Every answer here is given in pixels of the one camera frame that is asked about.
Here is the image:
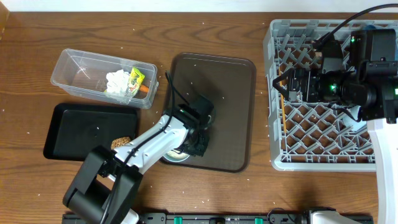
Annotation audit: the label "white tissue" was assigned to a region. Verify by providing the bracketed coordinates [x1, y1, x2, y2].
[106, 70, 129, 96]

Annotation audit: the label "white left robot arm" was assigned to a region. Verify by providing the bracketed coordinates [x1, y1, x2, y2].
[63, 96, 214, 223]

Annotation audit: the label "orange carrot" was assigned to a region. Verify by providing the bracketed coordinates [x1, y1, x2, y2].
[139, 85, 149, 93]

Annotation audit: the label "grey dishwasher rack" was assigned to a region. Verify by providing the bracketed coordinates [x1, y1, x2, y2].
[263, 19, 398, 172]

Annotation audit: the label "foil snack wrapper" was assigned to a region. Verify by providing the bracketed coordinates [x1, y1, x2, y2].
[127, 67, 145, 96]

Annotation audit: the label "wooden chopstick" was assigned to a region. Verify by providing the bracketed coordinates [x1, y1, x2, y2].
[278, 67, 287, 134]

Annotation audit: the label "black waste bin tray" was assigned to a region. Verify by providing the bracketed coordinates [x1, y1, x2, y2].
[43, 103, 137, 161]

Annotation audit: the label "clear plastic container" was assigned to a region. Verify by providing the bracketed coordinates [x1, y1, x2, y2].
[50, 49, 159, 109]

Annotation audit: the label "light blue cup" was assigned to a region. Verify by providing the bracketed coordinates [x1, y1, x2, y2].
[342, 106, 366, 132]

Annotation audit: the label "brown food scraps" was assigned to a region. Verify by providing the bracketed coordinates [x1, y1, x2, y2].
[111, 136, 131, 150]

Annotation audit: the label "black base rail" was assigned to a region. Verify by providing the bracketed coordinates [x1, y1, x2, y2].
[62, 203, 374, 224]

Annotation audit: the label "light blue rice bowl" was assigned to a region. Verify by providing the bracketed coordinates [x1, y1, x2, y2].
[163, 151, 190, 162]

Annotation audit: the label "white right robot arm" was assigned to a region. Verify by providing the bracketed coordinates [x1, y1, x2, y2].
[272, 29, 397, 223]

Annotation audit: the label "brown serving tray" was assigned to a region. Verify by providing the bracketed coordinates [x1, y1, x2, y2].
[161, 53, 256, 173]

